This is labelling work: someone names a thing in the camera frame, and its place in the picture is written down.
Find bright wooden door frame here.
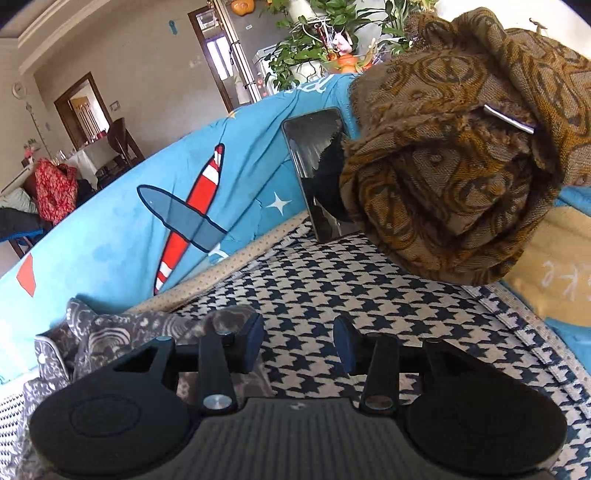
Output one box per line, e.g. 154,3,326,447
187,4,241,112

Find white appliance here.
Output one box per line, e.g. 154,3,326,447
253,44,287,88

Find houndstooth sofa seat cushion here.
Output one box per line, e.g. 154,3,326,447
0,217,591,480

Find dark blue pillow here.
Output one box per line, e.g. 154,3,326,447
0,208,51,241

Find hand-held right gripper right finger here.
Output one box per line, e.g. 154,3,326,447
332,315,472,415

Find grey printed fleece garment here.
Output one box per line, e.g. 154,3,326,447
0,298,273,480

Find dark wooden chair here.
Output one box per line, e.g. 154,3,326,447
106,117,144,171

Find silver refrigerator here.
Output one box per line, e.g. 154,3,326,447
217,0,278,112

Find blue printed sofa cover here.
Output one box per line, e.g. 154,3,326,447
0,71,591,384

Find brown patterned scarf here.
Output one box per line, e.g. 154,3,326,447
339,9,591,284

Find dim wooden door frame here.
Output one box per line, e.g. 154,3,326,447
53,71,112,148

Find black smartphone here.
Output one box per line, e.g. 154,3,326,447
281,107,363,243

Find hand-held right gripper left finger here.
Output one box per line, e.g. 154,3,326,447
112,313,266,415

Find red floral cloth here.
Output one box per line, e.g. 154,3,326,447
34,157,79,227

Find green potted houseplants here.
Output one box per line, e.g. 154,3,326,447
263,0,439,88

